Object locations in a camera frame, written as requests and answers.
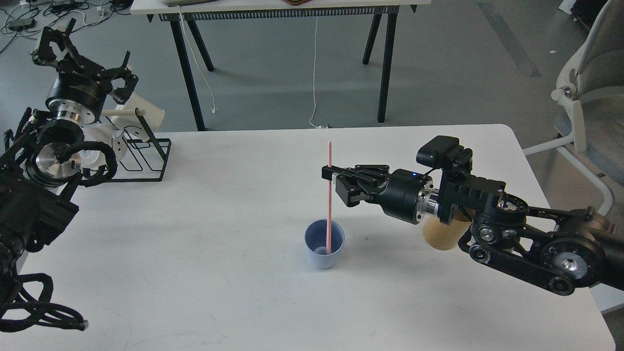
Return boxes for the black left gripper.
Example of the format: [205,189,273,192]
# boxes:
[31,18,139,123]

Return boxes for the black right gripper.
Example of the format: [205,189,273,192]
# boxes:
[321,165,432,225]

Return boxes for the pink chopstick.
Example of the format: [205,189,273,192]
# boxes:
[326,141,332,255]

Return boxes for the blue plastic cup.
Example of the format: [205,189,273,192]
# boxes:
[304,218,346,269]

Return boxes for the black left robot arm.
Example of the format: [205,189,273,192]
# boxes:
[0,19,138,332]

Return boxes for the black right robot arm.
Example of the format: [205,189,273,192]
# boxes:
[322,165,624,296]

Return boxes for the white mug on rack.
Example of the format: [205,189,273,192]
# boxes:
[112,93,166,133]

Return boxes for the white mug lying sideways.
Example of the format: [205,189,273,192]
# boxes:
[68,123,128,171]

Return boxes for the tan cylindrical holder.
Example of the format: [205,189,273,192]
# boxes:
[423,216,471,251]

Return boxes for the white table with black legs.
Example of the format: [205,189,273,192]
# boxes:
[130,0,431,131]

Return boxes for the white office chair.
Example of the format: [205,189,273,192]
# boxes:
[523,0,624,215]

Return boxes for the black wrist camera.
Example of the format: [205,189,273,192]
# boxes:
[415,136,473,173]

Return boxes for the floor cable bundle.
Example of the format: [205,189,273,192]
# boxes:
[0,0,133,54]

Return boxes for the white hanging cable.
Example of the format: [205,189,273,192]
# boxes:
[309,16,333,130]

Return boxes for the black wire cup rack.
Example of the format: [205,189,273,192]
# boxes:
[85,109,172,182]

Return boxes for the white rope cable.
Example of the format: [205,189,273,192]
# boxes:
[176,6,217,115]

